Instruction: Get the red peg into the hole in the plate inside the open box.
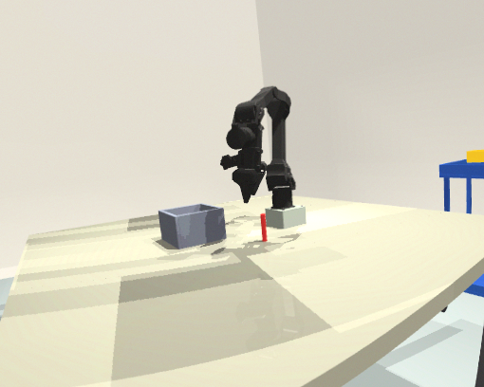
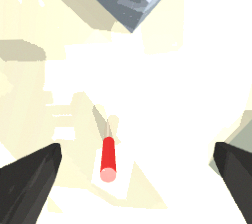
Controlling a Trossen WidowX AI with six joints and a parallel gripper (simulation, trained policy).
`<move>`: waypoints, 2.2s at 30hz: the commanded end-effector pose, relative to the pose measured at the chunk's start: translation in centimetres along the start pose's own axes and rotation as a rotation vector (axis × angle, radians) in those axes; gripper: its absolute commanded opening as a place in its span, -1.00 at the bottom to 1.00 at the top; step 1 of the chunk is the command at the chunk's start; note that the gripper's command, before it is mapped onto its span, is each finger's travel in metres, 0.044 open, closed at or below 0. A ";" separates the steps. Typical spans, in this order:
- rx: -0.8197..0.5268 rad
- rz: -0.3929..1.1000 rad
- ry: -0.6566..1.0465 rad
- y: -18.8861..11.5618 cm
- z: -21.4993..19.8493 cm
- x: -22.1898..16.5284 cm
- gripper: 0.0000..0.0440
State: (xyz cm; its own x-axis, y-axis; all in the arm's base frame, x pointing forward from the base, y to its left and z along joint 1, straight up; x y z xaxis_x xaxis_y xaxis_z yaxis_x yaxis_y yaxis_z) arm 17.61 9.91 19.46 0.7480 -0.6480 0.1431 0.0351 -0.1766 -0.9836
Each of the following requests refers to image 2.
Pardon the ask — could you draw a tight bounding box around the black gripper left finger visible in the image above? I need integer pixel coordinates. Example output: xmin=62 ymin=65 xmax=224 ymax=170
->
xmin=0 ymin=143 xmax=62 ymax=224

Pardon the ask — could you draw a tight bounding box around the red peg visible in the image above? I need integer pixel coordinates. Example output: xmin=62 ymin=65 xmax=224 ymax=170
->
xmin=100 ymin=137 xmax=117 ymax=183

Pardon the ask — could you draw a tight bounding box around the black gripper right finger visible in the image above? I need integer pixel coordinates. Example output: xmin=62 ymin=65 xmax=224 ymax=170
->
xmin=213 ymin=142 xmax=252 ymax=224

